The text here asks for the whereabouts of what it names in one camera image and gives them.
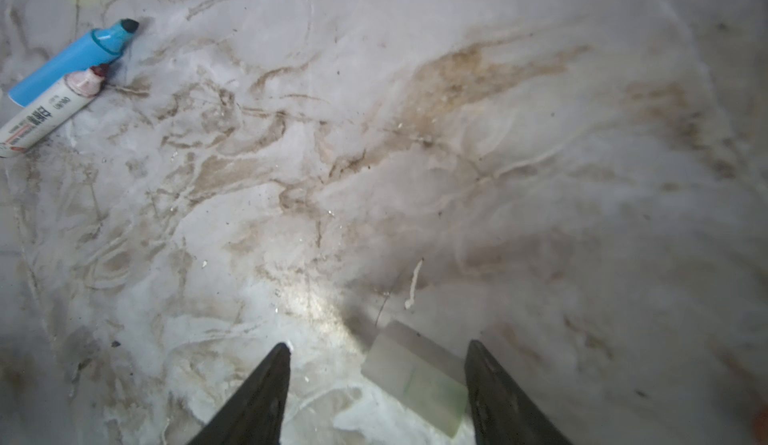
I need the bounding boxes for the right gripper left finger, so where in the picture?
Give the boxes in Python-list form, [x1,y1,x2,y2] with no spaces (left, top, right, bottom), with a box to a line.
[189,343,291,445]

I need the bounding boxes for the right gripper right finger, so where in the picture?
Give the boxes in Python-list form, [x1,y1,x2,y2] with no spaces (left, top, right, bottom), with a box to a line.
[464,340,571,445]

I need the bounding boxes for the clear pen cap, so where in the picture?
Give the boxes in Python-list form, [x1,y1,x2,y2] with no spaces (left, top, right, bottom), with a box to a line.
[361,321,468,438]

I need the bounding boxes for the red white pen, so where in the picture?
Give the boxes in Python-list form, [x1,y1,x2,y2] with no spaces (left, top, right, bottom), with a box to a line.
[1,64,110,158]

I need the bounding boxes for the blue pen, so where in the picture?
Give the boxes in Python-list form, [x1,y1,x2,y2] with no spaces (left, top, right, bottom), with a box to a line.
[8,19,139,107]

